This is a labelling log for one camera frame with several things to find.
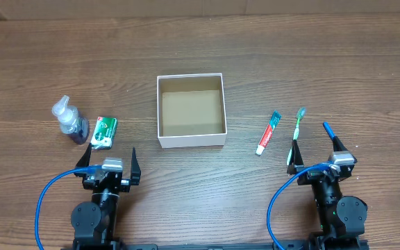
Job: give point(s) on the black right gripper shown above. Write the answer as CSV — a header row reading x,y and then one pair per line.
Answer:
x,y
296,164

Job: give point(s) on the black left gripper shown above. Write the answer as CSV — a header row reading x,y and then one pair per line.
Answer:
x,y
125,185

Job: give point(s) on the green soap bar pack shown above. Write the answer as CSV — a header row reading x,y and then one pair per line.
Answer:
x,y
104,133

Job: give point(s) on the green white toothbrush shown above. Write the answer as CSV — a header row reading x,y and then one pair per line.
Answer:
x,y
300,114

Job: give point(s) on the red white toothpaste tube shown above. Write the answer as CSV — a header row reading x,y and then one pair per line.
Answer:
x,y
267,135

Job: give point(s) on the clear pump soap bottle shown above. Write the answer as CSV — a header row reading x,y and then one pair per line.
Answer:
x,y
71,121

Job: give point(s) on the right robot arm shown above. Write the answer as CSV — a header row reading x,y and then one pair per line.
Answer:
x,y
342,218

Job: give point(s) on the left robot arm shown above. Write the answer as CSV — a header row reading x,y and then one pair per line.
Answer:
x,y
94,221

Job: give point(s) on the white cardboard box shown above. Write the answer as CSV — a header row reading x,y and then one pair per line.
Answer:
x,y
191,110

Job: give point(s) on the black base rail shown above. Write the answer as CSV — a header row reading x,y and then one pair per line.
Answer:
x,y
286,244

